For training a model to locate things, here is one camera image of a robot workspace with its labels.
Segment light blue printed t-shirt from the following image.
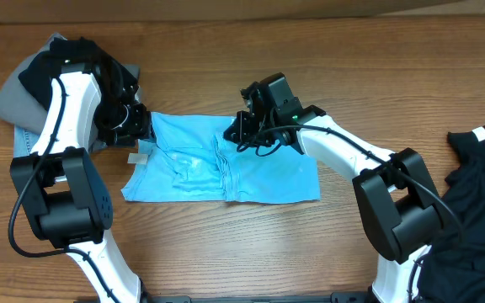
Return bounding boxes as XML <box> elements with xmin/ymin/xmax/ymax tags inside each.
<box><xmin>121</xmin><ymin>112</ymin><xmax>321</xmax><ymax>204</ymax></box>

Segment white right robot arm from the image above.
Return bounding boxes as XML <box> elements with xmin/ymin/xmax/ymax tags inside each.
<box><xmin>224</xmin><ymin>73</ymin><xmax>452</xmax><ymax>302</ymax></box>

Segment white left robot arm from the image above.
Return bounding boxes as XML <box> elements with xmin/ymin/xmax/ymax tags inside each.
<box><xmin>8</xmin><ymin>58</ymin><xmax>152</xmax><ymax>302</ymax></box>

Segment black clothes pile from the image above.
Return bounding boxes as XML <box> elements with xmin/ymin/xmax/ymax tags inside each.
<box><xmin>418</xmin><ymin>125</ymin><xmax>485</xmax><ymax>302</ymax></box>

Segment folded black garment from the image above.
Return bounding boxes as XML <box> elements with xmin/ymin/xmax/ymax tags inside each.
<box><xmin>19</xmin><ymin>37</ymin><xmax>138</xmax><ymax>109</ymax></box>

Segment folded blue jeans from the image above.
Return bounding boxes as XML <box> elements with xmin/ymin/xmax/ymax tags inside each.
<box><xmin>13</xmin><ymin>126</ymin><xmax>39</xmax><ymax>157</ymax></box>

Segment folded grey garment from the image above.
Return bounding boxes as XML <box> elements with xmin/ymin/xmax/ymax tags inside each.
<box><xmin>0</xmin><ymin>34</ymin><xmax>139</xmax><ymax>136</ymax></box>

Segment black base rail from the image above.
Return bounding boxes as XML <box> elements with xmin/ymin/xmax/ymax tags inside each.
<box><xmin>146</xmin><ymin>292</ymin><xmax>368</xmax><ymax>303</ymax></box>

